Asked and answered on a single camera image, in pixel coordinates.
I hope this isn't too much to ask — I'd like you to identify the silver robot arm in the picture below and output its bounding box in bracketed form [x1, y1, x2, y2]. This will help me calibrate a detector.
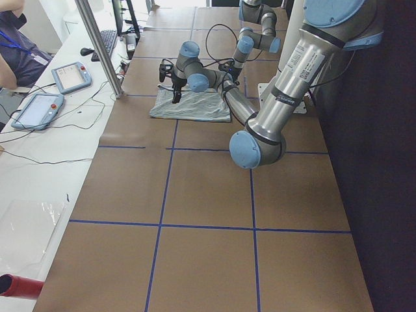
[159, 1, 386, 168]
[227, 1, 281, 82]

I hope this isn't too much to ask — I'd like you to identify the black computer mouse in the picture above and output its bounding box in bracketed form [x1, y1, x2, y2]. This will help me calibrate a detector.
[80, 47, 95, 56]

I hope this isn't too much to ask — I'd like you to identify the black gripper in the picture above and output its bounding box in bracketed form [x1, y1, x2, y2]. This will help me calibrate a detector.
[172, 78, 186, 103]
[229, 66, 241, 85]

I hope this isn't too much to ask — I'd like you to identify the seated person dark shirt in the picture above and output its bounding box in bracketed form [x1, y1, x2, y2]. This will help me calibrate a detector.
[1, 1, 53, 90]

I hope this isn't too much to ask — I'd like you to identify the red cylinder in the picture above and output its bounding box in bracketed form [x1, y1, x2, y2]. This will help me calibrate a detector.
[1, 274, 44, 300]

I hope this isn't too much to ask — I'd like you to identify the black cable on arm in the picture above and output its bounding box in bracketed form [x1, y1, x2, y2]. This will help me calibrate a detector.
[205, 24, 241, 69]

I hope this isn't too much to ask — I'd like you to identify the aluminium frame post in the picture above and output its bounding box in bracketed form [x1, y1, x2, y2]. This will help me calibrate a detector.
[75, 0, 124, 99]

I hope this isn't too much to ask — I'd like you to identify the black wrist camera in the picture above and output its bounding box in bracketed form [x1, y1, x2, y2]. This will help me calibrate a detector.
[159, 63, 174, 83]
[218, 61, 233, 73]

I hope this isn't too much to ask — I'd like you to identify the near blue teach pendant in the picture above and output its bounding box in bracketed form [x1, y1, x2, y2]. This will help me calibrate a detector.
[11, 93, 64, 131]

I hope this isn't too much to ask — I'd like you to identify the black computer keyboard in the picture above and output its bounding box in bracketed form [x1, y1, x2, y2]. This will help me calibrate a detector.
[100, 30, 118, 57]

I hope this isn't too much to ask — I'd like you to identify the navy white striped polo shirt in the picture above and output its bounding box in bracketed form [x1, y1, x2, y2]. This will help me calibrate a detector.
[149, 84, 231, 122]

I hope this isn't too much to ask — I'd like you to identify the black monitor stand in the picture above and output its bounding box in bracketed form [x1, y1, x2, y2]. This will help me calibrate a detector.
[111, 0, 140, 40]

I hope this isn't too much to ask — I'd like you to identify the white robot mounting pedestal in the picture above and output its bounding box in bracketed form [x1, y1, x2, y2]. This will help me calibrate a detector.
[258, 0, 309, 114]

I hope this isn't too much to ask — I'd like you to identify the clear plastic bag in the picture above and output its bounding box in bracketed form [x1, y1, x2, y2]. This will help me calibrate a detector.
[1, 200, 66, 279]

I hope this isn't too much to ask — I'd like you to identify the blue teach pendant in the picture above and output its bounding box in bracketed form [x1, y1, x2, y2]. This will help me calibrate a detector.
[51, 62, 92, 95]
[11, 93, 64, 131]

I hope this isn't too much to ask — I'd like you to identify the far blue teach pendant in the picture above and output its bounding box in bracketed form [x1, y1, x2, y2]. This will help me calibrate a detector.
[51, 62, 92, 95]

